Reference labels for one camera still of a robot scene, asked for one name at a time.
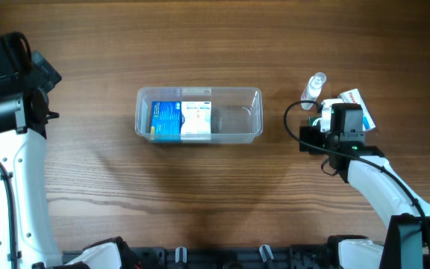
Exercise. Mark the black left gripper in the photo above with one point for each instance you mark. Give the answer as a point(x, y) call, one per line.
point(43, 72)

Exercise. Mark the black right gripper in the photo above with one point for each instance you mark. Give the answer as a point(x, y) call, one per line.
point(310, 134)

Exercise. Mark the green round-logo carton box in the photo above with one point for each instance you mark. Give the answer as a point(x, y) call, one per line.
point(315, 121)

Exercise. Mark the white medicine carton box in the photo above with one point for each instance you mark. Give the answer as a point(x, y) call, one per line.
point(196, 121)

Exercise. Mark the blue printed carton box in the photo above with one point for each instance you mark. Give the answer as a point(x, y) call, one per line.
point(165, 123)

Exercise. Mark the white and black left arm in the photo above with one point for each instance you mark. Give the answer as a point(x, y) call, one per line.
point(26, 234)

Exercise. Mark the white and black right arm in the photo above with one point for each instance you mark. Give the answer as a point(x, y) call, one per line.
point(405, 214)

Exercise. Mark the clear plastic container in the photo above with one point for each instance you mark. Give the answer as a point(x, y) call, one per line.
point(236, 112)

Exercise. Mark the white spray bottle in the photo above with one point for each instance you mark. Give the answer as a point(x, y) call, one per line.
point(313, 90)

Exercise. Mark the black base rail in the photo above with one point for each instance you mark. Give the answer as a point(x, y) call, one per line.
point(292, 257)

